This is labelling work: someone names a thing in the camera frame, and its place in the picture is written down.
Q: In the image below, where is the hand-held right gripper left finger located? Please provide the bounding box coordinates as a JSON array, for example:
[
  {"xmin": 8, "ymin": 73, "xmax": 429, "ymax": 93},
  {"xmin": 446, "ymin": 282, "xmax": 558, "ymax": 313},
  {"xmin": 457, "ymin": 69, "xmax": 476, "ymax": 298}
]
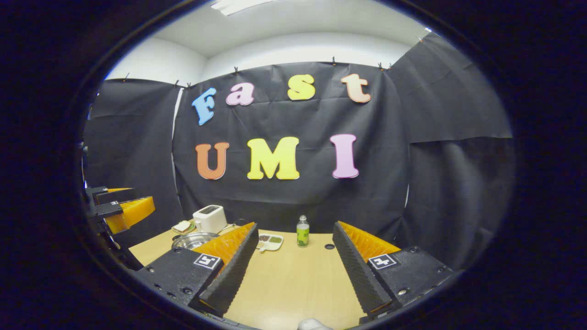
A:
[{"xmin": 133, "ymin": 222, "xmax": 260, "ymax": 318}]

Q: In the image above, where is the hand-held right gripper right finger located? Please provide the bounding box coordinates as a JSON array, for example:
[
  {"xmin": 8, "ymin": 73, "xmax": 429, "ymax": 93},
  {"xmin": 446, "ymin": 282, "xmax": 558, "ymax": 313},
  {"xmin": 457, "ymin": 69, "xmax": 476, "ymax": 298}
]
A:
[{"xmin": 332, "ymin": 220, "xmax": 454, "ymax": 319}]

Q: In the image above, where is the stainless steel pot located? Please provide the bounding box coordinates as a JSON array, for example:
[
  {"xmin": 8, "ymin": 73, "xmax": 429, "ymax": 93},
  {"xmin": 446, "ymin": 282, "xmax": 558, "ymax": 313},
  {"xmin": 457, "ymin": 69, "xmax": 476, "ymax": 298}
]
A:
[{"xmin": 172, "ymin": 232, "xmax": 221, "ymax": 251}]

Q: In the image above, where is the white divided plate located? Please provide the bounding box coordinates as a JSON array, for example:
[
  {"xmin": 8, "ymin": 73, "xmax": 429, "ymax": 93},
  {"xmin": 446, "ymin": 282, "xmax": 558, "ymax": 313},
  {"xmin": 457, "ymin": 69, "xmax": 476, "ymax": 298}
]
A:
[{"xmin": 255, "ymin": 234, "xmax": 284, "ymax": 252}]

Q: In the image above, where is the white toaster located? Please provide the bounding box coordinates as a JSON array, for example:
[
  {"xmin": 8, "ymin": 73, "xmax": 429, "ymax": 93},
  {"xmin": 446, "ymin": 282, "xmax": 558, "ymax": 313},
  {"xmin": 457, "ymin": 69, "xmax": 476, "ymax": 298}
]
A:
[{"xmin": 193, "ymin": 205, "xmax": 228, "ymax": 234}]

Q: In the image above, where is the green label drink bottle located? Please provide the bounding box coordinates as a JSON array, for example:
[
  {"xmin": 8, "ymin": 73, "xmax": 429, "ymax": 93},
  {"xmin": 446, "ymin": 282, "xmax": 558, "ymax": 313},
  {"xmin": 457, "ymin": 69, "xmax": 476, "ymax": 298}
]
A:
[{"xmin": 296, "ymin": 215, "xmax": 310, "ymax": 248}]

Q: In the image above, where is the black backdrop cloth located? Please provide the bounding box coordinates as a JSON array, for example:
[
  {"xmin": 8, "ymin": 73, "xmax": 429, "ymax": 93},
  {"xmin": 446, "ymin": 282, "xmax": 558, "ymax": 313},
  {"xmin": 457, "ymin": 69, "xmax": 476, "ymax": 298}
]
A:
[{"xmin": 80, "ymin": 32, "xmax": 516, "ymax": 275}]

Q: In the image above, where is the ceiling light panel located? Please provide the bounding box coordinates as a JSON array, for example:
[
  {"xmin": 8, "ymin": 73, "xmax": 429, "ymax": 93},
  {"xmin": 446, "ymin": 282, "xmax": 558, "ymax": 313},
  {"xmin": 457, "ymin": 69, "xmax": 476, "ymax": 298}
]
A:
[{"xmin": 211, "ymin": 0, "xmax": 276, "ymax": 16}]

